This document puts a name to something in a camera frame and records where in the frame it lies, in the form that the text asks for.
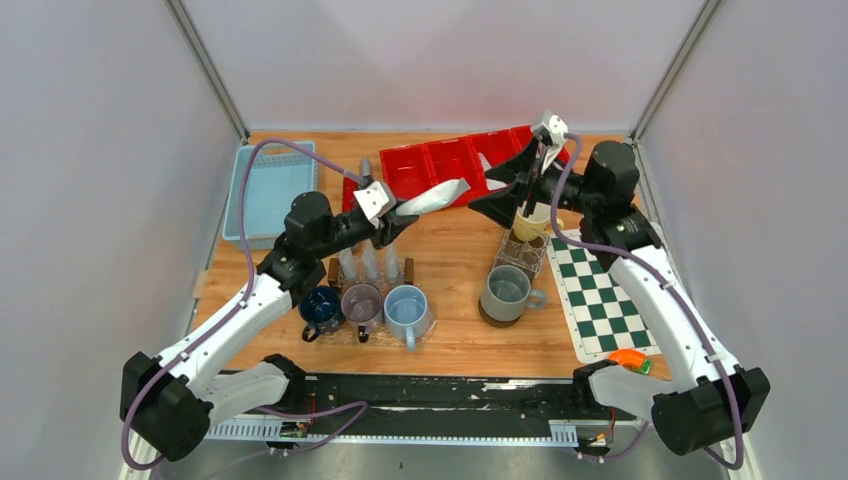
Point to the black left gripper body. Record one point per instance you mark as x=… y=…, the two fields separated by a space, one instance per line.
x=347 y=232

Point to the red bin with clear sheet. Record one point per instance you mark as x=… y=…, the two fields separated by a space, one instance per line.
x=457 y=159

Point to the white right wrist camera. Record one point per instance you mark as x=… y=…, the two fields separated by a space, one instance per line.
x=550 y=130

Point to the silver microphone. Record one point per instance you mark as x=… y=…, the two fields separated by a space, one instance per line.
x=366 y=172

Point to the purple grey mug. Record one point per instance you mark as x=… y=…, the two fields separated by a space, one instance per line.
x=362 y=307

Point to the dark blue mug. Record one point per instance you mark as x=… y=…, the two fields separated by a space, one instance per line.
x=320 y=309

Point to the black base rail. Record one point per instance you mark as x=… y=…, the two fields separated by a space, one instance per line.
x=404 y=406

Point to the orange green tape roll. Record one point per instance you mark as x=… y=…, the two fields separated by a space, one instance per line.
x=632 y=360

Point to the grey green mug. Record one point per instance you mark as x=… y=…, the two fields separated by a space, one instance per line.
x=506 y=295

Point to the green white chessboard mat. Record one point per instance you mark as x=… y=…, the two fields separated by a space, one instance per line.
x=601 y=317

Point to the light blue mug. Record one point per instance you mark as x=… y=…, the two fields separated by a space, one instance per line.
x=407 y=314

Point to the red glitter microphone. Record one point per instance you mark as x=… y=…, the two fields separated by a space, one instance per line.
x=348 y=197

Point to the light blue plastic basket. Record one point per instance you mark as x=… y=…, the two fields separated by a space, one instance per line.
x=278 y=175

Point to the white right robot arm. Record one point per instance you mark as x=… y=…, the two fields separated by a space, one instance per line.
x=709 y=397

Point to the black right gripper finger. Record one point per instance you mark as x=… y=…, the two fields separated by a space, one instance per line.
x=502 y=206
x=525 y=164

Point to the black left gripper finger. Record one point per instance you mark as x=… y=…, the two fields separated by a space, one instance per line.
x=388 y=201
x=393 y=225

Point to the grey toothpaste tube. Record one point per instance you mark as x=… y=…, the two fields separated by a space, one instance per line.
x=370 y=262

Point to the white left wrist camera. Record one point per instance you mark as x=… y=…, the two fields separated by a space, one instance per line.
x=367 y=199

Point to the aluminium corner frame post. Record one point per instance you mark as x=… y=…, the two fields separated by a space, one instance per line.
x=704 y=17

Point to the white green-cap toothpaste tube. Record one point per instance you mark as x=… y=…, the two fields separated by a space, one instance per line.
x=440 y=196

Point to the clear textured plastic sheet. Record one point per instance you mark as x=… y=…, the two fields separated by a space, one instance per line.
x=528 y=256

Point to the brown oval wooden tray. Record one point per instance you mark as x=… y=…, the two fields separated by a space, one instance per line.
x=508 y=290

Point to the cream yellow mug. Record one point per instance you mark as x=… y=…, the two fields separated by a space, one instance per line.
x=528 y=227

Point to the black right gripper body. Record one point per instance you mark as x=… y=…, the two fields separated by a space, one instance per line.
x=577 y=196

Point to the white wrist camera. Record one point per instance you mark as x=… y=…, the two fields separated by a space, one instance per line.
x=367 y=199
x=550 y=130

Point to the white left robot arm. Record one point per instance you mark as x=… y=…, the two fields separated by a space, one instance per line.
x=169 y=401

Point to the left aluminium frame post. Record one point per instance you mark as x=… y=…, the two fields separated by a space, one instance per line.
x=193 y=38

